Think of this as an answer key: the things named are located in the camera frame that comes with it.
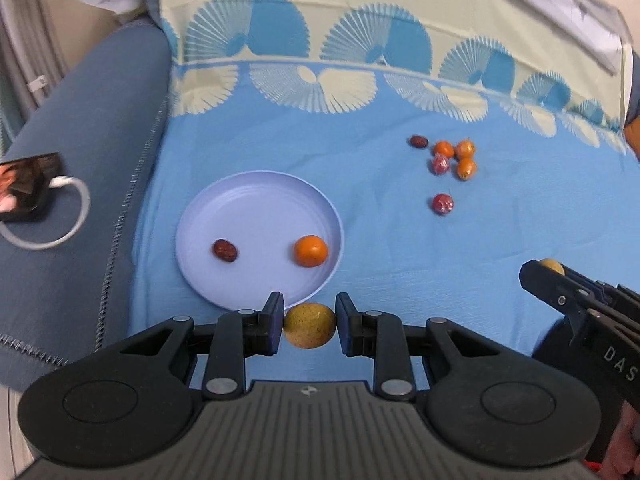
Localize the blue fan-print blanket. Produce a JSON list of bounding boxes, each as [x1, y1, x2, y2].
[[95, 0, 640, 361]]

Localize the black smartphone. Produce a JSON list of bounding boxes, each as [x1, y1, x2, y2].
[[0, 152, 64, 223]]

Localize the white charging cable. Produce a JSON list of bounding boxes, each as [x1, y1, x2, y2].
[[0, 176, 91, 251]]

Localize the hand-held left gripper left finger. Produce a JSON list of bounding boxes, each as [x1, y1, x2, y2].
[[118, 291, 285, 401]]

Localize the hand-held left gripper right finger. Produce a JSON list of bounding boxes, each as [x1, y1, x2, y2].
[[335, 292, 502, 401]]

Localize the large yellow-green round fruit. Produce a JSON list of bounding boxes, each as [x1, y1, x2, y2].
[[283, 303, 337, 349]]

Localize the light purple round plate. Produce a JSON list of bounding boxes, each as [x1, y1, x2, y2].
[[175, 171, 345, 311]]

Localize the person's right hand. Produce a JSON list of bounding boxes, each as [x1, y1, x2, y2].
[[599, 400, 640, 480]]

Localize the blue sofa armrest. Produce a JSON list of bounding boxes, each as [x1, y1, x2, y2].
[[0, 23, 175, 392]]

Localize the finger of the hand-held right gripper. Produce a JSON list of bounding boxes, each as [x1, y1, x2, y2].
[[561, 261, 640, 313], [519, 260, 612, 323]]

